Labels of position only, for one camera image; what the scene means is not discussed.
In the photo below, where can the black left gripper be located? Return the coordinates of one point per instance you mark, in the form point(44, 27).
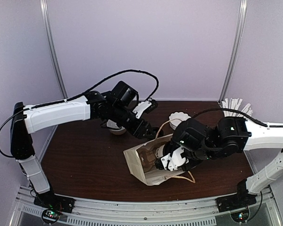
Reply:
point(142, 126)

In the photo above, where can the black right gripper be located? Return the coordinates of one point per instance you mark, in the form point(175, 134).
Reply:
point(187, 169)

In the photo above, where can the brown cardboard cup carrier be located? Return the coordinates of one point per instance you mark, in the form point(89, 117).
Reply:
point(147, 157)

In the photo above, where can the white paper coffee cup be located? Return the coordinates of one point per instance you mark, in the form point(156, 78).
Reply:
point(163, 150)

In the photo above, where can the brown paper bag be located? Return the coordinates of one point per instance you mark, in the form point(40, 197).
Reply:
point(154, 177)

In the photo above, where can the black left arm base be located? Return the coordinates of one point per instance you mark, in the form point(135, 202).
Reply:
point(52, 201)

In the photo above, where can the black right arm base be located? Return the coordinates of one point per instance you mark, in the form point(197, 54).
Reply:
point(233, 202)

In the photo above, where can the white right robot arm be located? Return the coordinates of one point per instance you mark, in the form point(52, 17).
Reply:
point(193, 142)

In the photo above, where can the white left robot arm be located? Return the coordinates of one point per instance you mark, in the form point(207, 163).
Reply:
point(111, 105)

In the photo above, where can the plain white round bowl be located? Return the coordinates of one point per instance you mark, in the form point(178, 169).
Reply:
point(114, 128)

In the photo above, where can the white scalloped bowl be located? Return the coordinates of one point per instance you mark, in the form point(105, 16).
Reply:
point(176, 118)

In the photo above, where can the paper cup holding straws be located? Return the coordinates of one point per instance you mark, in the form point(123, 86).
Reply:
point(236, 104)

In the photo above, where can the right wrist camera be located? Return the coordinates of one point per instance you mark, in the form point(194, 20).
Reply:
point(172, 161)

